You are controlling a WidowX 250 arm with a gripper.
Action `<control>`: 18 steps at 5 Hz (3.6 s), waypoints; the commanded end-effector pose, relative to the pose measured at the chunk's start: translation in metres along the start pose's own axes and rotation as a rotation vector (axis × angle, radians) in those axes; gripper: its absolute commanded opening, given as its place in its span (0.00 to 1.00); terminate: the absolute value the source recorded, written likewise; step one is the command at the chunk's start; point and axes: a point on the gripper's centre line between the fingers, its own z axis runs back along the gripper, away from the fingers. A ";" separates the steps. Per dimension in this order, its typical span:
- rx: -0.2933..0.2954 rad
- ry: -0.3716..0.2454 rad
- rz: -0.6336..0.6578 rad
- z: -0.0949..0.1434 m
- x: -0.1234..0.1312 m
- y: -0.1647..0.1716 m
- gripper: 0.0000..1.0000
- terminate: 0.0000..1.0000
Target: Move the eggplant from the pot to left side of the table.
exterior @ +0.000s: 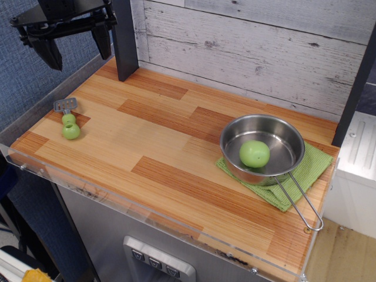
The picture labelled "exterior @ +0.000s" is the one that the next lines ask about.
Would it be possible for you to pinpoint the clear acrylic guard rail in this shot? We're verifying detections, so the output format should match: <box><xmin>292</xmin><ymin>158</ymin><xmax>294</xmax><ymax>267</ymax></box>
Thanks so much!
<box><xmin>1</xmin><ymin>60</ymin><xmax>339</xmax><ymax>281</ymax></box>

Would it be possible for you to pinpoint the black right post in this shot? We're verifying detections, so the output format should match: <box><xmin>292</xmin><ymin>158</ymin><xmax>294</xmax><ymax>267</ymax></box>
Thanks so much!
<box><xmin>331</xmin><ymin>25</ymin><xmax>375</xmax><ymax>147</ymax></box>

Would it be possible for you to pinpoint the stainless steel cabinet front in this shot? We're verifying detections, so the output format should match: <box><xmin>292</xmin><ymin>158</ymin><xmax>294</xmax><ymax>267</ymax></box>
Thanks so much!
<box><xmin>58</xmin><ymin>186</ymin><xmax>266</xmax><ymax>281</ymax></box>

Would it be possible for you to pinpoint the silver dispenser button panel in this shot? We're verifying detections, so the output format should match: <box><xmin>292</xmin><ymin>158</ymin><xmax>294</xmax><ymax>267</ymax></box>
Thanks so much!
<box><xmin>123</xmin><ymin>235</ymin><xmax>196</xmax><ymax>281</ymax></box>

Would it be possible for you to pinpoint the green handled toy spatula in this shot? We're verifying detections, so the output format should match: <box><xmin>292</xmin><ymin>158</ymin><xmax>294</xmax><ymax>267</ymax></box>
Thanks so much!
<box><xmin>53</xmin><ymin>98</ymin><xmax>80</xmax><ymax>140</ymax></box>

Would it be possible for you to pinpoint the white ridged box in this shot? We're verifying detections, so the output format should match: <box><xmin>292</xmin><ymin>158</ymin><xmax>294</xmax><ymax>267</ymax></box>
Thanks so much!
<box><xmin>324</xmin><ymin>112</ymin><xmax>375</xmax><ymax>238</ymax></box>

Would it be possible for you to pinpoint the green toy pear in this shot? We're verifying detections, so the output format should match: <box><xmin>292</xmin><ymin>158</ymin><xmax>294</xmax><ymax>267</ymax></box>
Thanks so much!
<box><xmin>239</xmin><ymin>140</ymin><xmax>270</xmax><ymax>168</ymax></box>

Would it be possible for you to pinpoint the black left post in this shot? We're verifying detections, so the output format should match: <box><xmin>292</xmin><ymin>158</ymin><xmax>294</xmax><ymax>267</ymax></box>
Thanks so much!
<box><xmin>112</xmin><ymin>0</ymin><xmax>139</xmax><ymax>82</ymax></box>

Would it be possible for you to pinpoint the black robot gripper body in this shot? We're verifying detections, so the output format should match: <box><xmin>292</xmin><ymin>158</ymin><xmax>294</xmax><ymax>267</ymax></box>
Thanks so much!
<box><xmin>9</xmin><ymin>0</ymin><xmax>117</xmax><ymax>39</ymax></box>

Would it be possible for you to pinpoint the black post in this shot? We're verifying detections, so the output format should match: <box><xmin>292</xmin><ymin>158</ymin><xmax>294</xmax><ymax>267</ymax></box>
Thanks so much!
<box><xmin>112</xmin><ymin>0</ymin><xmax>139</xmax><ymax>82</ymax></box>
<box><xmin>331</xmin><ymin>25</ymin><xmax>375</xmax><ymax>147</ymax></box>

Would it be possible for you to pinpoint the yellow black object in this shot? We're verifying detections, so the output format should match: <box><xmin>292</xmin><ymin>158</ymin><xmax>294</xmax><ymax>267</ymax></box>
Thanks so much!
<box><xmin>21</xmin><ymin>268</ymin><xmax>52</xmax><ymax>282</ymax></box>

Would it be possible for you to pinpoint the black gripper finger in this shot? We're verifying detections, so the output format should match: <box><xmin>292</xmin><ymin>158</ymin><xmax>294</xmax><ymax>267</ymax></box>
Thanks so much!
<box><xmin>91</xmin><ymin>25</ymin><xmax>112</xmax><ymax>60</ymax></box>
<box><xmin>29</xmin><ymin>37</ymin><xmax>62</xmax><ymax>71</ymax></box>

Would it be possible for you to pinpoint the green woven cloth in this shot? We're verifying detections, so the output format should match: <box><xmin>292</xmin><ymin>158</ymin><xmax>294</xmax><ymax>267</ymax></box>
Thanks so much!
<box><xmin>216</xmin><ymin>142</ymin><xmax>333</xmax><ymax>212</ymax></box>

